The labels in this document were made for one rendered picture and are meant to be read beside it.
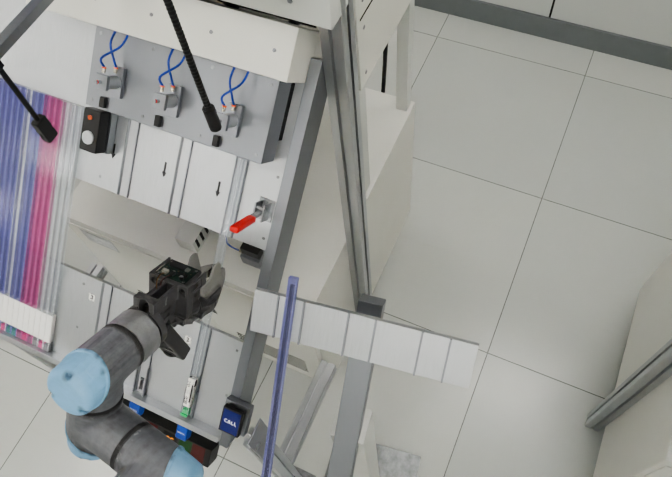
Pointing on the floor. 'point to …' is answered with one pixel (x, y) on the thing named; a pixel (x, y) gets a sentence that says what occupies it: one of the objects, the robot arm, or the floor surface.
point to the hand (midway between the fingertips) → (214, 274)
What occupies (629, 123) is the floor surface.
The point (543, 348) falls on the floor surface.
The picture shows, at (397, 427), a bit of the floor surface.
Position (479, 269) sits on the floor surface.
